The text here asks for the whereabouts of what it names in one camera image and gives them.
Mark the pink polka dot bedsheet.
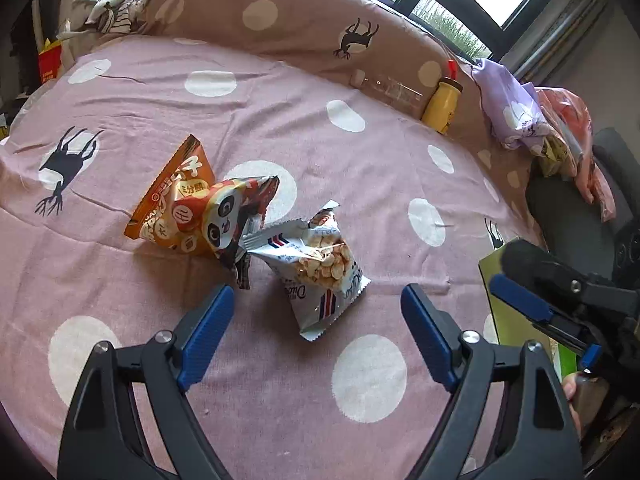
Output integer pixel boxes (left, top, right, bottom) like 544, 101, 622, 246
0, 35, 551, 480

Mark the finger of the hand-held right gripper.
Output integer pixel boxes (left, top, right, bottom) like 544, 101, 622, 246
488, 273, 602, 369
501, 239, 598, 313

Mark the clear plastic bottle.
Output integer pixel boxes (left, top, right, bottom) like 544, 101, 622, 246
349, 71, 427, 112

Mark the grey curtain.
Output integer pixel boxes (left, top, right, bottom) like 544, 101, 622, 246
504, 0, 609, 87

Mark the orange panda snack packet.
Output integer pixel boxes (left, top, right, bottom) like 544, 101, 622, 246
123, 133, 282, 291

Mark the green cardboard box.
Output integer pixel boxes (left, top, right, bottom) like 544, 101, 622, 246
477, 249, 582, 382

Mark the yellow bottle with red cap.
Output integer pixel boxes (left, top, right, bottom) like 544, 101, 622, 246
420, 59, 464, 136

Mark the red yellow box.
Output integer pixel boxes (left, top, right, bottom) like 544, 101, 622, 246
37, 39, 64, 84

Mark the striped white cloth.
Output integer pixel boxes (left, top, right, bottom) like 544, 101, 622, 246
56, 0, 152, 39

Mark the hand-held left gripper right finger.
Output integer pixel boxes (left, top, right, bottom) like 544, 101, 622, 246
402, 283, 583, 480

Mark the purple printed cloth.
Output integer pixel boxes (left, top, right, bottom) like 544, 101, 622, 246
469, 56, 552, 152

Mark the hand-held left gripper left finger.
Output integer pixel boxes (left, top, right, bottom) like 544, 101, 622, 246
57, 285, 236, 480

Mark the white blue-lettered bean snack packet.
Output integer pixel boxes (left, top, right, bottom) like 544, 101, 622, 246
239, 200, 372, 343

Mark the pile of colourful clothes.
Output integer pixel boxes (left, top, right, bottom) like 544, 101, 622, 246
534, 86, 619, 224

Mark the person's right hand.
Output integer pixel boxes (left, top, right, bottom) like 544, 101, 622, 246
561, 374, 609, 437

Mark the grey sofa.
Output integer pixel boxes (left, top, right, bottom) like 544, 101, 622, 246
524, 126, 640, 282

